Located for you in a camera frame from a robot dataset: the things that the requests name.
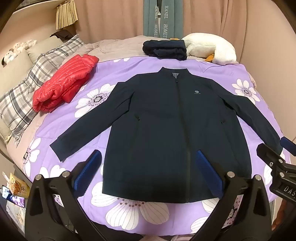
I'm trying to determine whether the purple floral blanket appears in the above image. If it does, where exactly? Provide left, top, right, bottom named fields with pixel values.
left=22, top=56, right=292, bottom=237

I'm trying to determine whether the folded navy garment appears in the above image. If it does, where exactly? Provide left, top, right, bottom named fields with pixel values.
left=142, top=39, right=188, bottom=61

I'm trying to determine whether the red down jacket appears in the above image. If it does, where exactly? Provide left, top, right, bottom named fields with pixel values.
left=32, top=54, right=99, bottom=113

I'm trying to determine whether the navy zip jacket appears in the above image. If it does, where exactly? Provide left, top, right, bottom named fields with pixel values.
left=50, top=66, right=284, bottom=204

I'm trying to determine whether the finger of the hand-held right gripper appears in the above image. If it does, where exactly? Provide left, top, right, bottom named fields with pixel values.
left=280, top=137, right=296, bottom=152
left=257, top=144, right=294, bottom=168

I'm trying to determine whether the grey plaid pillow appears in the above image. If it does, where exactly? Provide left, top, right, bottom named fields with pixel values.
left=0, top=35, right=85, bottom=146

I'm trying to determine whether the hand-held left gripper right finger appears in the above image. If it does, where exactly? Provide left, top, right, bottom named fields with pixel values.
left=192, top=150, right=272, bottom=241

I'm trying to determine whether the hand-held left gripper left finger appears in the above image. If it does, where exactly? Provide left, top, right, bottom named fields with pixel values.
left=25, top=150, right=102, bottom=241

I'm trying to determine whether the white paper packet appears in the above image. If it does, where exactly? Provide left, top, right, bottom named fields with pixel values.
left=6, top=200, right=26, bottom=230

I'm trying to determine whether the dark brown cloth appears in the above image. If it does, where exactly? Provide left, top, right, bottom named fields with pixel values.
left=50, top=29, right=75, bottom=41

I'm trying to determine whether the white plush goose toy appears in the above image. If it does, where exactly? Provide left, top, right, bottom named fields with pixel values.
left=181, top=33, right=237, bottom=65

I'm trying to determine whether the beige curtain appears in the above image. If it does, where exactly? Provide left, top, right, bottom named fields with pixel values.
left=75, top=0, right=245, bottom=63

